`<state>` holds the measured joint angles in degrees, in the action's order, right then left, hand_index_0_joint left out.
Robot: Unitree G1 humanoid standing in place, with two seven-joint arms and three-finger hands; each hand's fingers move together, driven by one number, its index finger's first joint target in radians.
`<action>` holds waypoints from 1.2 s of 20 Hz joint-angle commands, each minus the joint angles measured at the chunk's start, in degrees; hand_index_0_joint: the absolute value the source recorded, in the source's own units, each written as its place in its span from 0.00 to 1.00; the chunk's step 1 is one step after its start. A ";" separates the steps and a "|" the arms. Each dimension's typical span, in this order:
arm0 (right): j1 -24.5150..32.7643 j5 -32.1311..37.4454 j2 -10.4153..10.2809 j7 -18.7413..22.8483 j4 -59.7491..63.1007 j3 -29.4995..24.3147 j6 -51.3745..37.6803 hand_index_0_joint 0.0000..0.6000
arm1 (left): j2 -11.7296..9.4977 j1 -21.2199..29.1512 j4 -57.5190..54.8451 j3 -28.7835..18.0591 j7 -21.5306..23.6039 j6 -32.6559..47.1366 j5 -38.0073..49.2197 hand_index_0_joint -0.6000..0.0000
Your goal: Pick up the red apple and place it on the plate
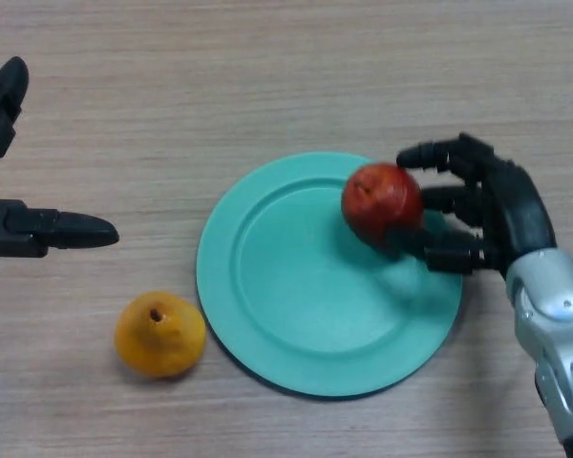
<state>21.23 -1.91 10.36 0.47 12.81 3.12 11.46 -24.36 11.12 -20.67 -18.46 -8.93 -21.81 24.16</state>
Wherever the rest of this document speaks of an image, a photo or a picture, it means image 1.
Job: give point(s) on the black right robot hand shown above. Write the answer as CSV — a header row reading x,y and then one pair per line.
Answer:
x,y
515,210

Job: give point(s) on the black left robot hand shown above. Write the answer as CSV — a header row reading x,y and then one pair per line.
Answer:
x,y
9,229

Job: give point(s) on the red apple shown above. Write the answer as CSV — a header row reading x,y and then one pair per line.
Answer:
x,y
379,200

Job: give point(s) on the green round plate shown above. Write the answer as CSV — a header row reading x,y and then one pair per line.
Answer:
x,y
305,305

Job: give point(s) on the yellow pear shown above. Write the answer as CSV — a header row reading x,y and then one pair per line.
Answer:
x,y
160,339

